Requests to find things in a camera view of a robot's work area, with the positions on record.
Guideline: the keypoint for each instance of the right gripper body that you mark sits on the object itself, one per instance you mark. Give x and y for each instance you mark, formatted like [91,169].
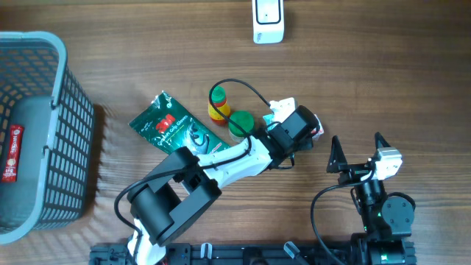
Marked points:
[353,173]

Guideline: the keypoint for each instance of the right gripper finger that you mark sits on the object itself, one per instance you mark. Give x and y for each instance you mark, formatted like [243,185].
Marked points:
[380,141]
[337,161]

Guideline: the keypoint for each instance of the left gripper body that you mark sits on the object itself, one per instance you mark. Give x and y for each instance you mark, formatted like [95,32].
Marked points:
[307,142]

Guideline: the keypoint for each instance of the red white small packet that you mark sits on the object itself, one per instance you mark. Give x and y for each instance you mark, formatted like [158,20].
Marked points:
[318,130]

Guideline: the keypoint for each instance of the green lid jar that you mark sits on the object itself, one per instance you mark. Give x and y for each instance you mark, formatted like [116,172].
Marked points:
[244,120]

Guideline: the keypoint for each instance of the yellow red sauce bottle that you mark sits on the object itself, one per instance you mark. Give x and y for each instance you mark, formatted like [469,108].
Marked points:
[219,100]

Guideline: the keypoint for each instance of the green 3M gloves packet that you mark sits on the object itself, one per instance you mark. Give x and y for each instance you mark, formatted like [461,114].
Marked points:
[167,125]

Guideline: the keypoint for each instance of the red stick sachet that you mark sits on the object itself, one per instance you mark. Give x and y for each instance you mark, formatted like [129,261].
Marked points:
[10,172]

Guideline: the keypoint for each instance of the teal snack packet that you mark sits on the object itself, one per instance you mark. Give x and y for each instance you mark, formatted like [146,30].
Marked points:
[269,118]

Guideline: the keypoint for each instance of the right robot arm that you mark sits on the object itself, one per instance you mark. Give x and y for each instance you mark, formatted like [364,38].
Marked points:
[387,217]

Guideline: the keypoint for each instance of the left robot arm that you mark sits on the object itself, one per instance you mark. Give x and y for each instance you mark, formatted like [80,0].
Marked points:
[164,204]

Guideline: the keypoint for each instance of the white barcode scanner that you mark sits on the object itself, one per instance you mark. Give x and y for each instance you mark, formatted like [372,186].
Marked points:
[268,21]

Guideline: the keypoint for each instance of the grey plastic mesh basket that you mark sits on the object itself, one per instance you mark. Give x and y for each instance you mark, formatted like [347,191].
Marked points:
[40,93]

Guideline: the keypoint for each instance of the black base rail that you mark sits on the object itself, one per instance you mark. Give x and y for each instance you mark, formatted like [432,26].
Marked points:
[288,253]

